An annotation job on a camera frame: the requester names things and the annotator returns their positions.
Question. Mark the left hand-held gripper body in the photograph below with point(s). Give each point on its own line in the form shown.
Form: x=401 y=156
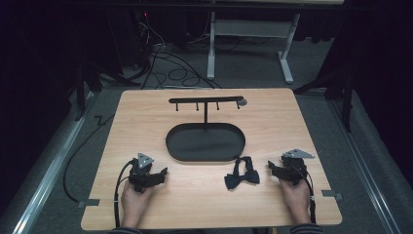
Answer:
x=141 y=172

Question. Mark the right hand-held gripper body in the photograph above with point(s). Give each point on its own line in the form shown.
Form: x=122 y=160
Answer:
x=293 y=169

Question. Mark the black bow tie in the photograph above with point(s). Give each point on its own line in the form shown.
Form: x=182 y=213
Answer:
x=242 y=178

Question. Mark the black hook rack with tray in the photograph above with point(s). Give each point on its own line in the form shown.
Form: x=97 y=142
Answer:
x=205 y=143

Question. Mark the person's right hand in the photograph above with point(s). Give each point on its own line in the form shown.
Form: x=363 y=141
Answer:
x=296 y=200

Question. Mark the person's left hand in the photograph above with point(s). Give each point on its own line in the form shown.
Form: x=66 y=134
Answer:
x=133 y=203

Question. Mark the grey tape strip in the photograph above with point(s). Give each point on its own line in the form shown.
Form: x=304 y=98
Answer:
x=331 y=194
x=88 y=203

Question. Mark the black metal stand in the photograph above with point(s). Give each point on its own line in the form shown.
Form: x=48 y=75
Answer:
x=344 y=94
x=85 y=87

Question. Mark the aluminium floor rail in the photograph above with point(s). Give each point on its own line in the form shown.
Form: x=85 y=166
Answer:
x=48 y=175
x=367 y=169

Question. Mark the white metal desk frame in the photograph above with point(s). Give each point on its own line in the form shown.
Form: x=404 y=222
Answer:
x=250 y=28

